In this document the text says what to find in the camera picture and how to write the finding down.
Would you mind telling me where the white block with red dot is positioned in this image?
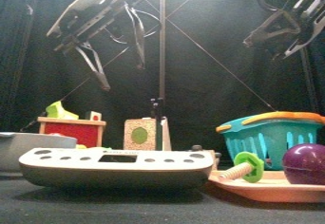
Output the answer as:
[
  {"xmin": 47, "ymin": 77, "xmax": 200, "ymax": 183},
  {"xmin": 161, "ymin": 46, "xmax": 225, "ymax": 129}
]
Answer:
[{"xmin": 86, "ymin": 110, "xmax": 104, "ymax": 122}]

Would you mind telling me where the white grey toy scale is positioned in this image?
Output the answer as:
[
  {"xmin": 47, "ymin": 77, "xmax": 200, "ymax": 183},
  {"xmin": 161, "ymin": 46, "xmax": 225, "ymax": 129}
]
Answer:
[{"xmin": 18, "ymin": 146, "xmax": 216, "ymax": 190}]

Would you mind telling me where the vertical metal frame pole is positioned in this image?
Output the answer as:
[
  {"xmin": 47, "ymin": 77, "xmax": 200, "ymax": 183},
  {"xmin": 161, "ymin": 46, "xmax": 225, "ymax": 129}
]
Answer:
[{"xmin": 158, "ymin": 0, "xmax": 168, "ymax": 101}]

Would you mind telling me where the wooden tray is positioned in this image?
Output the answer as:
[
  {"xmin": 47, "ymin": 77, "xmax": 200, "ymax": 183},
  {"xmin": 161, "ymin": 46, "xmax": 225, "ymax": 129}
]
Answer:
[{"xmin": 209, "ymin": 169, "xmax": 325, "ymax": 204}]

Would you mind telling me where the wooden box with green oval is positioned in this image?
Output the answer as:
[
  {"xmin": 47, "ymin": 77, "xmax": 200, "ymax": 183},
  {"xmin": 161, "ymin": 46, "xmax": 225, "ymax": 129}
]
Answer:
[{"xmin": 122, "ymin": 117, "xmax": 173, "ymax": 152}]

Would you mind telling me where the green white toy dumbbell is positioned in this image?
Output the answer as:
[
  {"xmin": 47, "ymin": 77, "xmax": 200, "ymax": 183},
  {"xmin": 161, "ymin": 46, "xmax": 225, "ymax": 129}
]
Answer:
[{"xmin": 217, "ymin": 151, "xmax": 267, "ymax": 184}]

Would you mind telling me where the purple plastic ball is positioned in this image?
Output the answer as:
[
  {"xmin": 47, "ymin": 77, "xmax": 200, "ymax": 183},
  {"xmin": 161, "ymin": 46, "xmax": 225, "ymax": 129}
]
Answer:
[{"xmin": 281, "ymin": 142, "xmax": 325, "ymax": 186}]

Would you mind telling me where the teal basket with orange rim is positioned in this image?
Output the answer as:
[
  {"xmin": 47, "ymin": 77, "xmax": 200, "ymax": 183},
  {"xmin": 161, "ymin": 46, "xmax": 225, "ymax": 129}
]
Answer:
[{"xmin": 215, "ymin": 110, "xmax": 325, "ymax": 172}]

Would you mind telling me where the green yellow toy piece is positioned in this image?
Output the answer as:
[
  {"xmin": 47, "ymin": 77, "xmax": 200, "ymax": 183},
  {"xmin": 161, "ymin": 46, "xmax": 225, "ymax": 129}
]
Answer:
[{"xmin": 45, "ymin": 100, "xmax": 81, "ymax": 121}]

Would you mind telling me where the grey plastic tub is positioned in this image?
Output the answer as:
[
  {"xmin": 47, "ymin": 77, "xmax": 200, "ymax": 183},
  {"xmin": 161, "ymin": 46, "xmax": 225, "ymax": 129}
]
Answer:
[{"xmin": 0, "ymin": 131, "xmax": 80, "ymax": 173}]

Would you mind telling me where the small dark knob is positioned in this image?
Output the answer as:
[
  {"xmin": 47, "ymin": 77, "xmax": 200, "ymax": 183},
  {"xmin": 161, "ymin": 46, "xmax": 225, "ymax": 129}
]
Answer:
[{"xmin": 189, "ymin": 144, "xmax": 224, "ymax": 159}]

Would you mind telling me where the black clamp on pole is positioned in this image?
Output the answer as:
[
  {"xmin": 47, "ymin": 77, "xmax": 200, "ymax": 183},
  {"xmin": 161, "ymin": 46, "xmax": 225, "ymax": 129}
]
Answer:
[{"xmin": 150, "ymin": 97, "xmax": 166, "ymax": 152}]

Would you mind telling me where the red wooden box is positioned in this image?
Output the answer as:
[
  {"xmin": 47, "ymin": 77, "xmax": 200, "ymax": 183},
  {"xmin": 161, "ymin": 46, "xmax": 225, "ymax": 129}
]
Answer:
[{"xmin": 38, "ymin": 116, "xmax": 109, "ymax": 149}]

